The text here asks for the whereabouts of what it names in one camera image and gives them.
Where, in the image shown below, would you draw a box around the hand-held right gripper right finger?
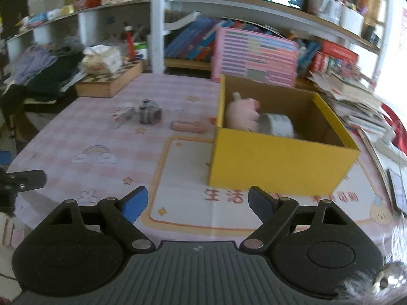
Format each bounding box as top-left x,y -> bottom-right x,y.
240,186 -> 350,255

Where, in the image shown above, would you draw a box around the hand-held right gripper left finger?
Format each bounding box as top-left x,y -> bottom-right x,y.
48,186 -> 156,255

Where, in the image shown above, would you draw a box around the yellow cardboard box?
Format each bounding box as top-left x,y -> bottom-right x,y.
207,74 -> 361,196

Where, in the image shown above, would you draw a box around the white tape roll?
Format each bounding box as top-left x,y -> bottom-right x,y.
259,113 -> 295,139

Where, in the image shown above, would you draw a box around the small blue spray bottle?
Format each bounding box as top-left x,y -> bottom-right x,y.
139,100 -> 163,124

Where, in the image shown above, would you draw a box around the pink plush pig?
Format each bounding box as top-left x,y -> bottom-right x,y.
226,92 -> 261,131

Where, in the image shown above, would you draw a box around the pink oblong case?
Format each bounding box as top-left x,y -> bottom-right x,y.
171,121 -> 204,134

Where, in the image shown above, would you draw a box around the pink checked tablecloth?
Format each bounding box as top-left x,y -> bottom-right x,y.
6,73 -> 404,251

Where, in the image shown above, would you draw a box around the pile of clothes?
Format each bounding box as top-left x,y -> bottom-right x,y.
0,36 -> 85,102

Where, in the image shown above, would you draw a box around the wooden chess box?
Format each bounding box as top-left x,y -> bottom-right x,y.
75,62 -> 143,98

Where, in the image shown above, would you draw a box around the white paper sheets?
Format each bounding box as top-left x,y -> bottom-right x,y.
358,127 -> 407,210

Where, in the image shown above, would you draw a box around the stack of papers and books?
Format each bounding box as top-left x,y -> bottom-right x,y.
307,70 -> 387,134

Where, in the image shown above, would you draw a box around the floral tissue box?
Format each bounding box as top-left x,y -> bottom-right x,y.
81,45 -> 123,74

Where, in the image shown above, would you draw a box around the black smartphone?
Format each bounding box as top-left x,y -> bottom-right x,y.
386,168 -> 407,213

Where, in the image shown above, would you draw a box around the pink toy laptop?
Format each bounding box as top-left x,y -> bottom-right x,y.
211,27 -> 299,88

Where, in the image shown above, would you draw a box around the green white jar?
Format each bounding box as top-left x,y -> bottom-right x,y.
134,41 -> 148,59

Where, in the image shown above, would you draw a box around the red book box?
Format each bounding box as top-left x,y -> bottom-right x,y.
310,52 -> 338,73

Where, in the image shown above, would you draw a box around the red marker bottle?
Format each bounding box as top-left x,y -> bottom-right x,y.
124,27 -> 137,60

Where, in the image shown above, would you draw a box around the colourful small figurines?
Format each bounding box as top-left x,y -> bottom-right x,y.
337,60 -> 363,77

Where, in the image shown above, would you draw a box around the white shelf unit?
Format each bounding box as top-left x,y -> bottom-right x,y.
6,0 -> 391,77

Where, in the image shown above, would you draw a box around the thick red book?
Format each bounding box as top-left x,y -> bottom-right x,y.
321,40 -> 359,64

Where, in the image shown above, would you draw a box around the row of blue books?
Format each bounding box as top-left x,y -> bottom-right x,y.
164,16 -> 322,70

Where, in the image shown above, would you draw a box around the small black box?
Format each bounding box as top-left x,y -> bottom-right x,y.
362,25 -> 380,45

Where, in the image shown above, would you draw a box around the white pen holder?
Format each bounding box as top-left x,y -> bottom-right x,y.
340,5 -> 365,36

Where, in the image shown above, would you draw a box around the clear pen holder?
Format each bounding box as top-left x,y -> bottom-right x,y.
313,0 -> 342,23

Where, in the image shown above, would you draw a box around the wall poster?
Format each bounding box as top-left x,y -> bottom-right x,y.
399,16 -> 407,51

